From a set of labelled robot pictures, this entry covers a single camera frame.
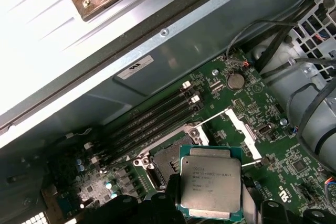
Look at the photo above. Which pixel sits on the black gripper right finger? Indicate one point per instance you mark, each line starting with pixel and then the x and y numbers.
pixel 250 203

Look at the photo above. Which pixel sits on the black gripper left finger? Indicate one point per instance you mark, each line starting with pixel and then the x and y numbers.
pixel 147 211

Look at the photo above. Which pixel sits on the silver CPU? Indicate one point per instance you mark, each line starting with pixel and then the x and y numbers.
pixel 210 179

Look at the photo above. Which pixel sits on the CPU socket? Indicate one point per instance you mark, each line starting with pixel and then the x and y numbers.
pixel 162 161

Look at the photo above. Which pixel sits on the black RAM slot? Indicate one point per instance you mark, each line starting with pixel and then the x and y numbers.
pixel 157 114
pixel 157 104
pixel 157 125
pixel 157 134

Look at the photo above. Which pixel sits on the green motherboard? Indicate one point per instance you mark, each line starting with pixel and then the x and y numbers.
pixel 262 95

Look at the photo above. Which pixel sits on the silver coin cell battery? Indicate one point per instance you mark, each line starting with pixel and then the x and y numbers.
pixel 235 81

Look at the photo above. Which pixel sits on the silver perforated drive cage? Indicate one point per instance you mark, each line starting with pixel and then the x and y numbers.
pixel 278 82

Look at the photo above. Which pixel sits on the white case sticker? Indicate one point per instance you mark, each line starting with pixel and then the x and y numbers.
pixel 135 66

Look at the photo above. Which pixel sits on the open grey PC case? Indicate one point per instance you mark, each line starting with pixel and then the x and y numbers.
pixel 170 58

